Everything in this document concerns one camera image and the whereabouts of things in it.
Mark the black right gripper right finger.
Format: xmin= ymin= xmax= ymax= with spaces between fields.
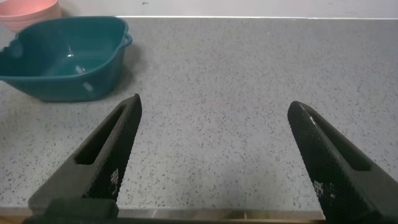
xmin=287 ymin=100 xmax=398 ymax=224

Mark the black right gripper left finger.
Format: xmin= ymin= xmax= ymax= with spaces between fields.
xmin=27 ymin=93 xmax=143 ymax=215

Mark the pink ribbed bowl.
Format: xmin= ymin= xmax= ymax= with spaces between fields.
xmin=0 ymin=0 xmax=62 ymax=34

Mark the teal plastic basin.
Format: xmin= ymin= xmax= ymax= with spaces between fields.
xmin=0 ymin=16 xmax=133 ymax=103

